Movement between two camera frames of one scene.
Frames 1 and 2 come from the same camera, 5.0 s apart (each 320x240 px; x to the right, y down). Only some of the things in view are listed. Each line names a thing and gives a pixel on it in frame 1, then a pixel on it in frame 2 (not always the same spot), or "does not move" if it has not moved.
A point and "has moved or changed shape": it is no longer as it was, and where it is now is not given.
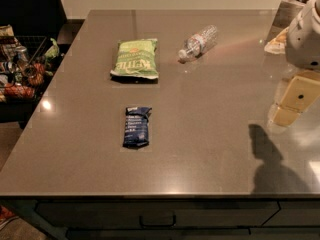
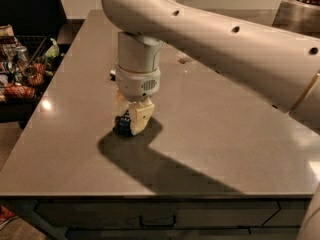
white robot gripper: [305, 45] to [136, 84]
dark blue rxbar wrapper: [136, 126] has moved or changed shape
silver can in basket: [21, 56] does not move
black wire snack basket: [26, 62] does not move
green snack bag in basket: [53, 50] does not move
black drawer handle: [156, 225] does not move
